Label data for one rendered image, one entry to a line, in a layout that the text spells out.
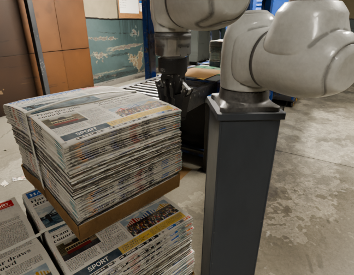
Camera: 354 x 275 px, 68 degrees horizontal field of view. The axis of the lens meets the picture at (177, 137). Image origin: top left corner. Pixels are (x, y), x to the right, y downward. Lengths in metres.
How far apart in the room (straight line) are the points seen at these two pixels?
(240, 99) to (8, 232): 0.67
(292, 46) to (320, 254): 1.44
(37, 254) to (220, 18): 0.56
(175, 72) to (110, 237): 0.40
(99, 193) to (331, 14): 0.59
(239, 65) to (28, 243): 0.66
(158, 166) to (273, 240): 1.33
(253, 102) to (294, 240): 1.24
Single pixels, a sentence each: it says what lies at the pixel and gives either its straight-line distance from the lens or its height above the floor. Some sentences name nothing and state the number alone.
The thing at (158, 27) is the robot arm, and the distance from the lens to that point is 0.66.
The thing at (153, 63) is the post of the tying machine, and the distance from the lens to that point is 2.56.
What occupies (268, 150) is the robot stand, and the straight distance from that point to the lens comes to 0.89.
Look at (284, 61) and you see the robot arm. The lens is 0.65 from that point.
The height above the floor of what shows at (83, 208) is 0.92.
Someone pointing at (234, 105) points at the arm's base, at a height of 1.02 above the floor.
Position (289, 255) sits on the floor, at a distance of 1.81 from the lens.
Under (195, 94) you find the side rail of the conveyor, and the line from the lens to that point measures 1.86.
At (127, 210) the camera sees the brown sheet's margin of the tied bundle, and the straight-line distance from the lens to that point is 0.64.
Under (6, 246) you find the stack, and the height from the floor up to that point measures 0.83.
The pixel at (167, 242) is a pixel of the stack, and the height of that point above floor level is 0.80.
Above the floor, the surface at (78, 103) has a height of 1.07.
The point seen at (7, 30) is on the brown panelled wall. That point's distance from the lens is 4.51.
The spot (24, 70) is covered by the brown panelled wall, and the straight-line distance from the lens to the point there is 4.61.
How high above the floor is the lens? 1.25
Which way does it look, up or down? 24 degrees down
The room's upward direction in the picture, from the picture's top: straight up
